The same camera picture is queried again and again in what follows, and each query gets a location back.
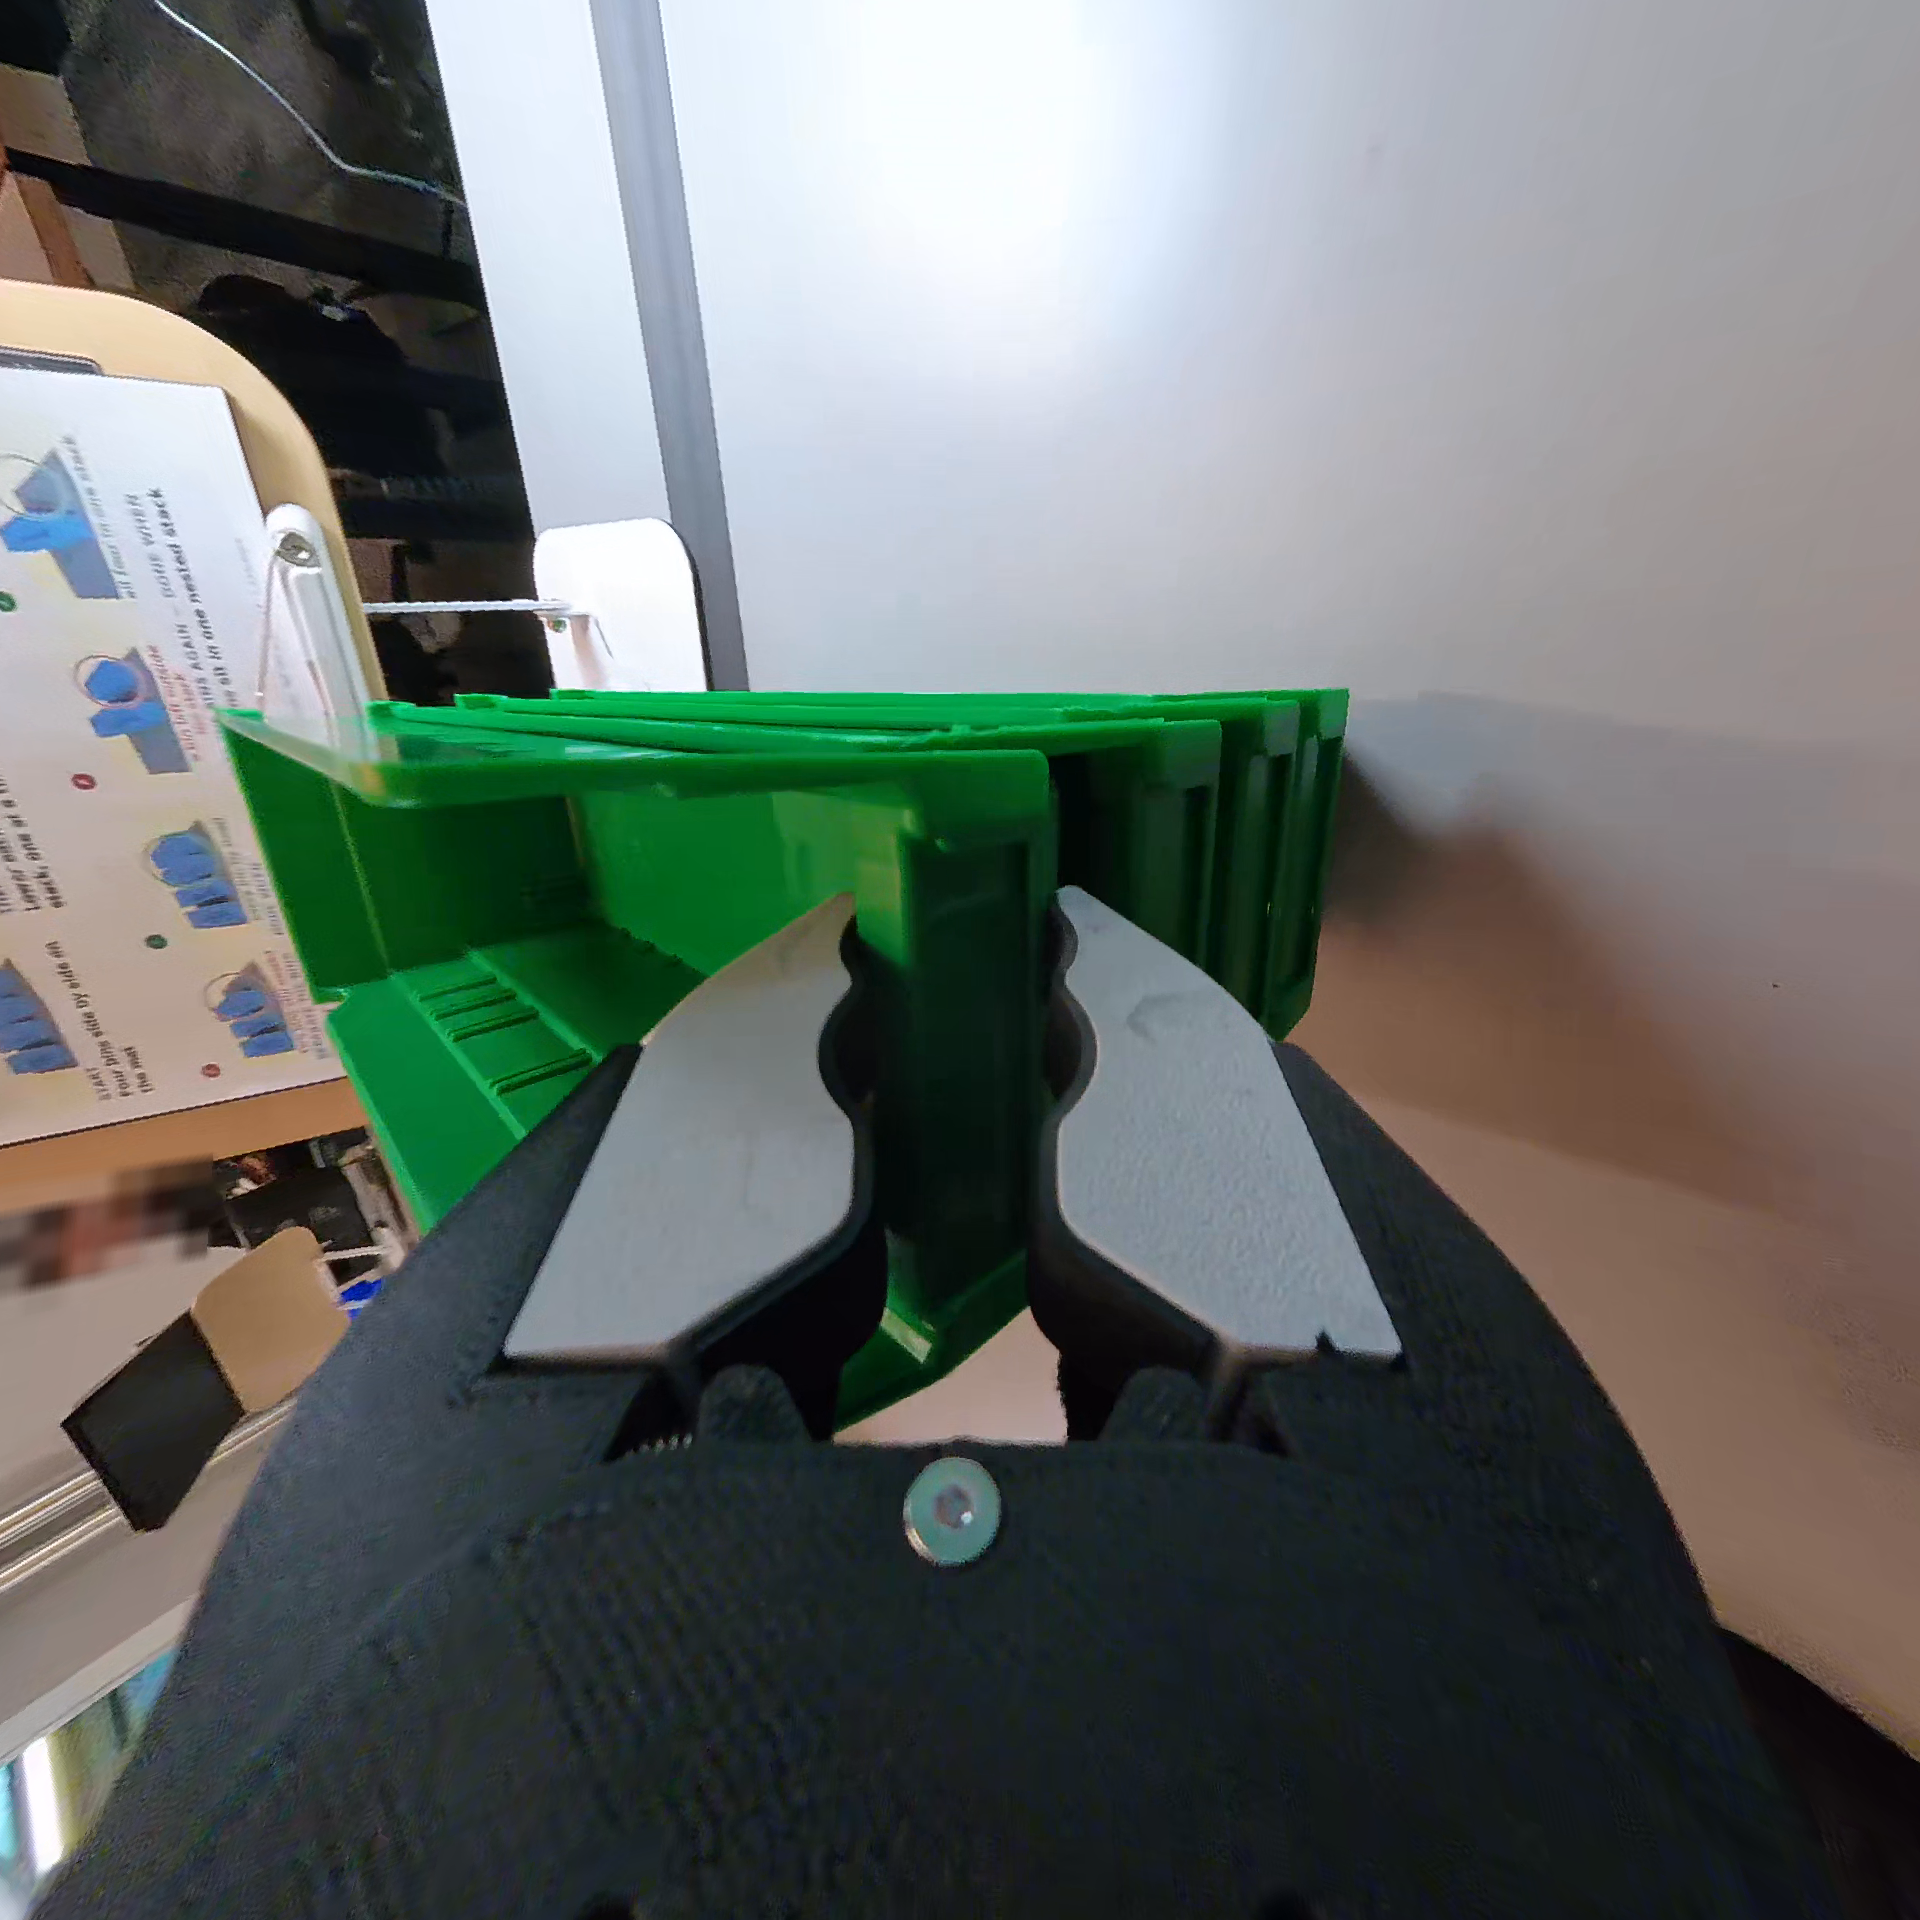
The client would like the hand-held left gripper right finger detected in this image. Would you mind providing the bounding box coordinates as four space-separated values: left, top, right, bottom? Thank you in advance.
1024 885 1413 1396

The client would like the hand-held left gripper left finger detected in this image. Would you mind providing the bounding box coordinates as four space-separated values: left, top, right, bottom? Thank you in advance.
503 894 888 1448

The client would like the green plastic bin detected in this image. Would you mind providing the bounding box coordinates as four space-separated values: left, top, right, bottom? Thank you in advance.
374 702 1227 975
457 693 1305 1037
550 687 1349 1040
216 709 1059 1426

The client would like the white desk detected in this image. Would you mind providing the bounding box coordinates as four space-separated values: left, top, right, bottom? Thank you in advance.
422 0 712 698

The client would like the small wooden display board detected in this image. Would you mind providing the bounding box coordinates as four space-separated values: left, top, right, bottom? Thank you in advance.
191 1226 357 1415

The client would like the white board stand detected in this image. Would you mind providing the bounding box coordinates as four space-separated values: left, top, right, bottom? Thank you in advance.
359 516 711 698

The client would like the white sheet holder bar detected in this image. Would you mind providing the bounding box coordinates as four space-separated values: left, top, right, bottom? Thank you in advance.
263 508 380 740

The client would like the printed instruction sheet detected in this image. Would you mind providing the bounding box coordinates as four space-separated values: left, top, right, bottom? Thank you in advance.
0 367 349 1150

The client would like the thin white cable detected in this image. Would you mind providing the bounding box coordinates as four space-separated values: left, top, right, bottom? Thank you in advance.
151 0 471 202

